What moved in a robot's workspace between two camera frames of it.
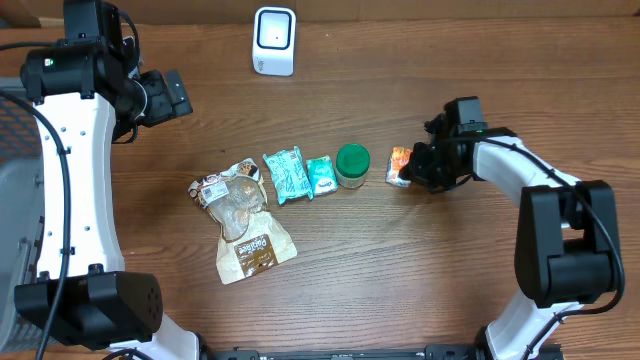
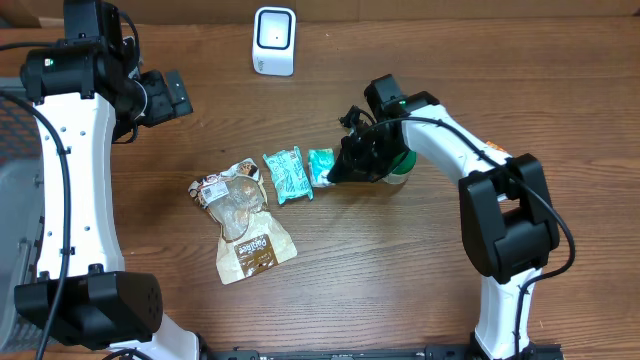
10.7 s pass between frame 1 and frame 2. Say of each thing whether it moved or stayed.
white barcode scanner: stayed
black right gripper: moved
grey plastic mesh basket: stayed
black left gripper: stayed
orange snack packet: moved
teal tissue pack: moved
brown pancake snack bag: stayed
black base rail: stayed
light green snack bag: stayed
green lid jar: moved
